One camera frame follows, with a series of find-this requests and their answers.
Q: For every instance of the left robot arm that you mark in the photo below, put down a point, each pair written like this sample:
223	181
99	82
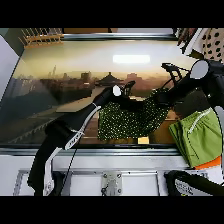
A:
77	124

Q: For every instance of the dark green dotted garment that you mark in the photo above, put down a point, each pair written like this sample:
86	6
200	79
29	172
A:
130	121

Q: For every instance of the orange garment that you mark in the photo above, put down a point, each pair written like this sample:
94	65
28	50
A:
210	163

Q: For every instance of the silver frame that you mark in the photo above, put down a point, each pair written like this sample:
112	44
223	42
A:
111	181

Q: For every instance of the white perforated laundry basket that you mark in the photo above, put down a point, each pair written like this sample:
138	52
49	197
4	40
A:
213	41

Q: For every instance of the light green shorts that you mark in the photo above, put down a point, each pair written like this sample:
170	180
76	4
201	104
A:
200	136

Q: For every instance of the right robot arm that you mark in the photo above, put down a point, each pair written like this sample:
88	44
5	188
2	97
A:
200	69

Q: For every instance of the wooden rack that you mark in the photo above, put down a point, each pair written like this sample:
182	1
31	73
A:
41	39

